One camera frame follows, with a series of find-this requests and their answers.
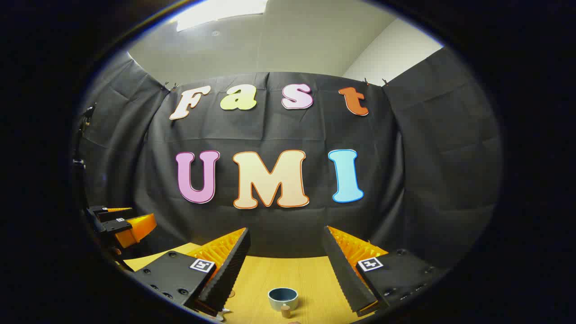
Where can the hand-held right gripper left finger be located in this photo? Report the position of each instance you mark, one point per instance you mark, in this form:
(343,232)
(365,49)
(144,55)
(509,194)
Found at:
(225,279)

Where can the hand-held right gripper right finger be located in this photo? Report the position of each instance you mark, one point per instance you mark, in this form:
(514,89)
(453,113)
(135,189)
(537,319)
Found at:
(346,279)

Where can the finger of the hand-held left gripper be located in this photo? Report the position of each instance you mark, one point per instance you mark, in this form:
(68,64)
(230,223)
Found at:
(108,210)
(137,227)

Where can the wooden desktop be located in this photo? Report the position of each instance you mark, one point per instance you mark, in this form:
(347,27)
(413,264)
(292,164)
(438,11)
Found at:
(270,274)

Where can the black backdrop cloth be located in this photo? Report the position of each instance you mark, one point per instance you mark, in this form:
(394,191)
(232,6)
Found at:
(279,130)

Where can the ceiling light panel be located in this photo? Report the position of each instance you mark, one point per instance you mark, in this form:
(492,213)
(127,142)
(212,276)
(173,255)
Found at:
(216,11)

